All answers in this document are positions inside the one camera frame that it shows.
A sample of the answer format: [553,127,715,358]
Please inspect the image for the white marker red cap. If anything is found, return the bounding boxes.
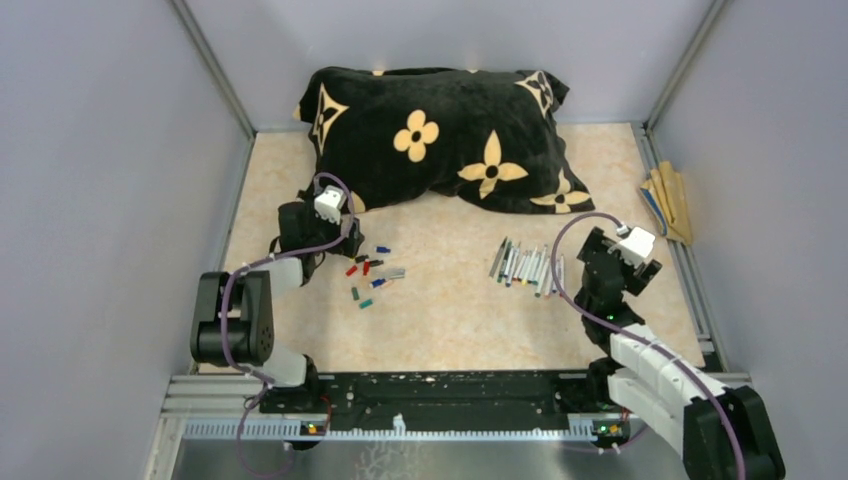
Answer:
[558,255,566,298]

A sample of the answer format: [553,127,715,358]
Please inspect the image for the white marker pink cap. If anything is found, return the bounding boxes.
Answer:
[542,260,552,299]

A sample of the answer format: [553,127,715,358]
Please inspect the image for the dark green pen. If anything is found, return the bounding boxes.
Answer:
[534,245,550,298]

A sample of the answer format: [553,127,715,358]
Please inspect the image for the white marker yellow cap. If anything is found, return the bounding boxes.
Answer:
[521,248,539,285]

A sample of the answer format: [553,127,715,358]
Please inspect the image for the grey pen cap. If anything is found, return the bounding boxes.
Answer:
[385,269,406,279]

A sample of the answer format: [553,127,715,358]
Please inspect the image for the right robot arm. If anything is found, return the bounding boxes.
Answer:
[573,227,787,479]

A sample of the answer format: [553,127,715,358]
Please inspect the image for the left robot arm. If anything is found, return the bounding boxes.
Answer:
[189,186,364,414]

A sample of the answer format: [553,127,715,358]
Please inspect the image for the folded tan cloth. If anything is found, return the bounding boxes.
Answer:
[638,161,694,246]

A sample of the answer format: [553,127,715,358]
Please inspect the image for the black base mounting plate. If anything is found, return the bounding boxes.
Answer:
[259,370,636,435]

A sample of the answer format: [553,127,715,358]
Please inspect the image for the black floral pillow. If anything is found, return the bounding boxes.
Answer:
[293,67,595,215]

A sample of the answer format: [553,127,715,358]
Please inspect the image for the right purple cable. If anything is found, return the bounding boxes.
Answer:
[550,211,749,480]

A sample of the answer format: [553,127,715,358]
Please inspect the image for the purple cable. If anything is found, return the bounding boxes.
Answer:
[550,211,749,480]
[219,172,355,478]

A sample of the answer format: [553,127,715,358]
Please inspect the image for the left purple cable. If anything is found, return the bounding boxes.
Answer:
[219,172,355,478]

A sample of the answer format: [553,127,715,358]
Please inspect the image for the white cable duct strip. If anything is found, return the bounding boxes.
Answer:
[183,416,597,442]

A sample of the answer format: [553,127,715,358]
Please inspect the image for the aluminium front rail frame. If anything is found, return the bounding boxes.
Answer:
[145,362,787,479]

